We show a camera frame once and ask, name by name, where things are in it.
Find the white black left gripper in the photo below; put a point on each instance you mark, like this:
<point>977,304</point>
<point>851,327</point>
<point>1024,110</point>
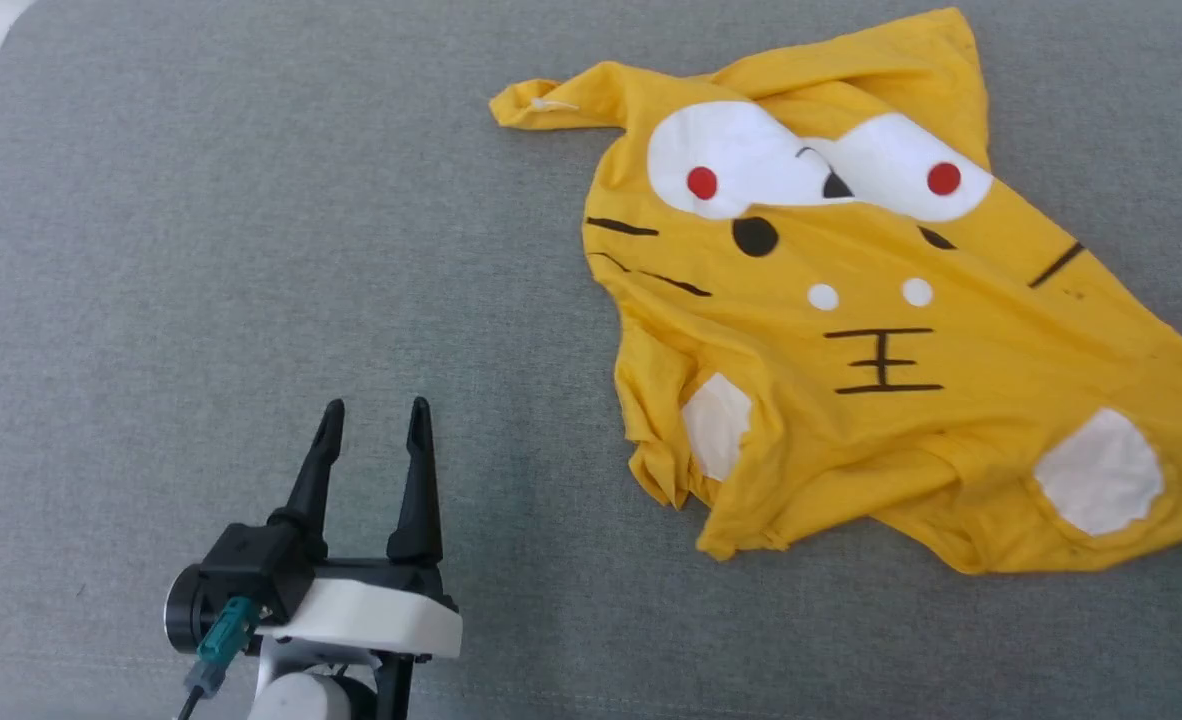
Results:
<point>371,615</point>

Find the yellow cartoon cat t-shirt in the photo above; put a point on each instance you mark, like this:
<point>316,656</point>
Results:
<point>901,420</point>

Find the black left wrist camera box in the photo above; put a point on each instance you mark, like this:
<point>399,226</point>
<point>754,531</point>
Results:
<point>256,560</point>

